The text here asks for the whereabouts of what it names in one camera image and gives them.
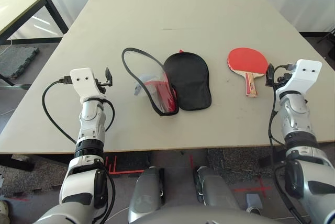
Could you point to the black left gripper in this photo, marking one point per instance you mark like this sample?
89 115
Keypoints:
100 86

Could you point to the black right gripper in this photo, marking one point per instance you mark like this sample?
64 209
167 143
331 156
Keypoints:
282 78

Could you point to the red ping-pong paddle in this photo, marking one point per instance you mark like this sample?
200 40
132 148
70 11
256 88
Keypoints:
246 59

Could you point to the clear plastic wrapper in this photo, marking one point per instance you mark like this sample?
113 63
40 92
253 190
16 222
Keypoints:
138 88

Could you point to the red and black paddle case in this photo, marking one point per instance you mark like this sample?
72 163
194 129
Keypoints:
188 82

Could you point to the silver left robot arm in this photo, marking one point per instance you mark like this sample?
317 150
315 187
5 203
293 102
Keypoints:
90 119

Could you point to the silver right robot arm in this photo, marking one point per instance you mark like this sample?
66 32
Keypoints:
295 114

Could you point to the dark speckled floor mat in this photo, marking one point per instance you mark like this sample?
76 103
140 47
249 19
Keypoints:
235 161

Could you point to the grey foam floor mat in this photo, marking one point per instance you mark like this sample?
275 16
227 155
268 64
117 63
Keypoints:
15 59

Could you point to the black-framed side table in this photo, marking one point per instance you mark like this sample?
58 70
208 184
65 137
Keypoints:
15 9

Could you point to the grey left robot leg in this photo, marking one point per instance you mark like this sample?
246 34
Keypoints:
146 192

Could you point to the grey robot leg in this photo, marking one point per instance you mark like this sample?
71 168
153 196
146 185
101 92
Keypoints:
146 192
214 190

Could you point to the blue-grey foot pedal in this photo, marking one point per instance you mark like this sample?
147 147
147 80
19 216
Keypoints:
254 200

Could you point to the grey right robot leg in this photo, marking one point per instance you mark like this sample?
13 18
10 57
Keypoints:
214 190

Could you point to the black and white shoe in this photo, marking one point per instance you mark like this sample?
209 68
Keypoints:
252 210

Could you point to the grey robot torso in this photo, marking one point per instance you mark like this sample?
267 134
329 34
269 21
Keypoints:
196 216

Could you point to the white bystander shoe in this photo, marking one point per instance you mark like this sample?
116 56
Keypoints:
3 209

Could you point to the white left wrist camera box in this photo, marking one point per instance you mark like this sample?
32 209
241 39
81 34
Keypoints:
82 80

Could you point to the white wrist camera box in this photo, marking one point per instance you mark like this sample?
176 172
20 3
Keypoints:
306 72
82 80

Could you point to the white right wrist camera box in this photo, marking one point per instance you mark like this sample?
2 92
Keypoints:
306 72

